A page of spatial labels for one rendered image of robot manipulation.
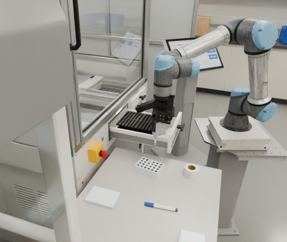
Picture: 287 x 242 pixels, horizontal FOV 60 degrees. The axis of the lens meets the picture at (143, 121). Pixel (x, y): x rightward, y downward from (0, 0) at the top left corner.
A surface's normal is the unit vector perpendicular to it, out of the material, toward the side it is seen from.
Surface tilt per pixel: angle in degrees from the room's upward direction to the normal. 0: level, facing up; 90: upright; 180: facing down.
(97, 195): 0
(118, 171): 0
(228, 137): 2
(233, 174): 90
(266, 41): 82
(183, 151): 90
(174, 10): 90
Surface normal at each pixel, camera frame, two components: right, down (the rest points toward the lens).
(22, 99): 0.95, 0.18
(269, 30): 0.41, 0.31
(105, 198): 0.04, -0.88
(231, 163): 0.03, 0.47
